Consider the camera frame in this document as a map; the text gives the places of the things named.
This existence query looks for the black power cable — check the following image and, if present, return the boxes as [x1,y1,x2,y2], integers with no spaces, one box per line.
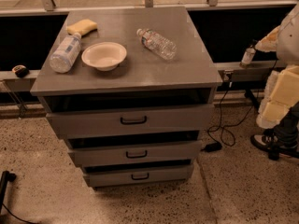
[206,59,278,147]

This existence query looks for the yellow sponge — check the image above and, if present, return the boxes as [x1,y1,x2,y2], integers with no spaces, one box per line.
[67,19,97,35]

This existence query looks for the grey sneaker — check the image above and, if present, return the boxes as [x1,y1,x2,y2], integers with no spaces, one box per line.
[250,134,299,161]

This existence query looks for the black stand at left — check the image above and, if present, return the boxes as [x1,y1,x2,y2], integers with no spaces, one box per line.
[0,171,17,212]

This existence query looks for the small bottle on ledge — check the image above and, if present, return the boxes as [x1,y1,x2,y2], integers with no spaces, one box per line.
[240,46,256,68]

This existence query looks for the grey drawer cabinet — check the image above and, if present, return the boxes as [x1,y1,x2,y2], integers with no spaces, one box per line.
[31,7,221,175]

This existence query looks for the clear crumpled water bottle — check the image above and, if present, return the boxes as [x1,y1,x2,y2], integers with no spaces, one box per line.
[136,29,177,61]

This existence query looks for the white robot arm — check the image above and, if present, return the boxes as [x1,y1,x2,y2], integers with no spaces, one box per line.
[255,4,299,129]

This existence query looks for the grey top drawer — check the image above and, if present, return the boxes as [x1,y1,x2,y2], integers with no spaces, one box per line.
[47,105,214,139]

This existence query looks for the grey drawer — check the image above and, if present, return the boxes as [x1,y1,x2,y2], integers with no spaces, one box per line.
[47,105,214,139]
[68,141,201,167]
[83,164,193,188]

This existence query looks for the grey bottom drawer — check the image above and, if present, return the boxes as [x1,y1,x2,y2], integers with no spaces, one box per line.
[83,164,193,188]

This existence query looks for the person leg in jeans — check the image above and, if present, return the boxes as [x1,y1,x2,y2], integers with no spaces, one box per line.
[274,103,299,148]

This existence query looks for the black power adapter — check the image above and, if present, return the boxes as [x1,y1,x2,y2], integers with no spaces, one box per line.
[203,142,222,152]

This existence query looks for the white bowl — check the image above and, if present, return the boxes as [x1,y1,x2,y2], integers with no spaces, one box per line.
[81,42,127,71]

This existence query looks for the grey middle drawer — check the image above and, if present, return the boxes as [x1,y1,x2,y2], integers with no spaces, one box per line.
[68,141,201,167]

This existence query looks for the labelled plastic water bottle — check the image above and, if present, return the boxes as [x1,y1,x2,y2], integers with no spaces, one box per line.
[50,33,81,73]

